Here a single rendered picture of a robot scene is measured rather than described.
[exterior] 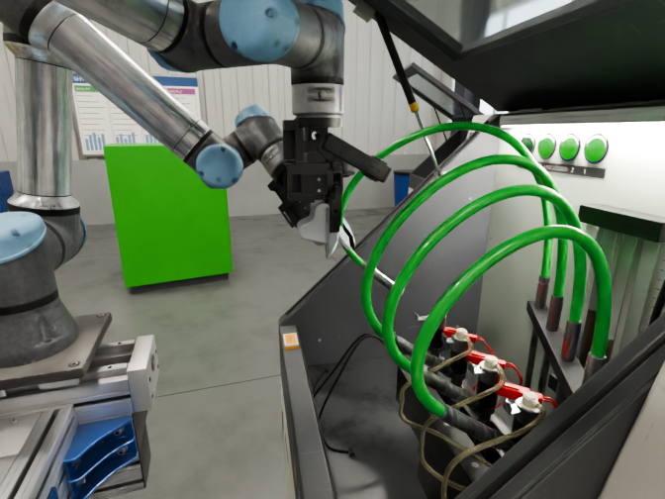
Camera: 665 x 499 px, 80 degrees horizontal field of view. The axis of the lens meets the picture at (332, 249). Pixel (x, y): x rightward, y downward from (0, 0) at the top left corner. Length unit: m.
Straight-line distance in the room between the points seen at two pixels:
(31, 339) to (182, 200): 3.05
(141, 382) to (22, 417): 0.18
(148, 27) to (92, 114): 6.57
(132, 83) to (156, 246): 3.18
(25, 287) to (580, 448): 0.78
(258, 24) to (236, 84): 6.60
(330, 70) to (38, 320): 0.63
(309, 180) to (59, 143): 0.51
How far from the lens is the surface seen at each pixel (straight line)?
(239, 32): 0.49
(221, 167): 0.70
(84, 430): 0.89
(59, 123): 0.91
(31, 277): 0.82
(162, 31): 0.54
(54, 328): 0.85
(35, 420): 0.87
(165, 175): 3.76
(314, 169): 0.57
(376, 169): 0.60
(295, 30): 0.50
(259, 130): 0.84
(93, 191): 7.22
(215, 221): 3.87
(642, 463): 0.45
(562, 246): 0.69
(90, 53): 0.75
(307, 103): 0.57
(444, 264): 1.06
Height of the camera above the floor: 1.41
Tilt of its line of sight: 17 degrees down
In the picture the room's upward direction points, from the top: straight up
